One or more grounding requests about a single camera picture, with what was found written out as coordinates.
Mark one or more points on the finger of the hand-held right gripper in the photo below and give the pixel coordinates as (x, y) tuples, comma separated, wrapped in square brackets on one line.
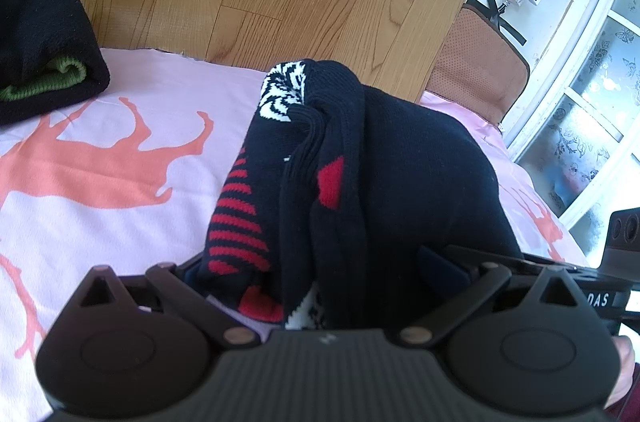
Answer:
[(560, 266)]

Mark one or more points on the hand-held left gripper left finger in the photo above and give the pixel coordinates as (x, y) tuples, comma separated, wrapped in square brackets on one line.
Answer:
[(170, 281)]

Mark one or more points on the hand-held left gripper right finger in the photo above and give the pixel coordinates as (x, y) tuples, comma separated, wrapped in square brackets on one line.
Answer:
[(442, 272)]

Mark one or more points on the navy red white patterned sweater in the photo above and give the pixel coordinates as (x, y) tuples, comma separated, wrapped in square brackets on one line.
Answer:
[(400, 152)]

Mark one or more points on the person's right hand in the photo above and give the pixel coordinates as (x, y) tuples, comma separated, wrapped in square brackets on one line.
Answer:
[(626, 354)]

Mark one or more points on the person's dark red clothing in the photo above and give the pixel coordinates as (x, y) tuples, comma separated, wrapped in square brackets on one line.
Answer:
[(627, 402)]

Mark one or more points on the pink sheet with orange print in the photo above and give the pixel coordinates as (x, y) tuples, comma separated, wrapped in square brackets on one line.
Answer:
[(125, 142)]

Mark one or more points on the white framed glass door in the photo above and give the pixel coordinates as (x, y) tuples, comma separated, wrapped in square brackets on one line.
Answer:
[(590, 102)]

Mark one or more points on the brown perforated cushion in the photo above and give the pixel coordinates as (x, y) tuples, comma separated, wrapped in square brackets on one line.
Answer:
[(475, 62)]

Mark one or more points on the black tape cross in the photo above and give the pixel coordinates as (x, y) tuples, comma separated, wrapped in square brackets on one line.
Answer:
[(502, 17)]

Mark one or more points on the black garment with green lining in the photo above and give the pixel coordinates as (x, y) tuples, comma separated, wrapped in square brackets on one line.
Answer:
[(40, 42)]

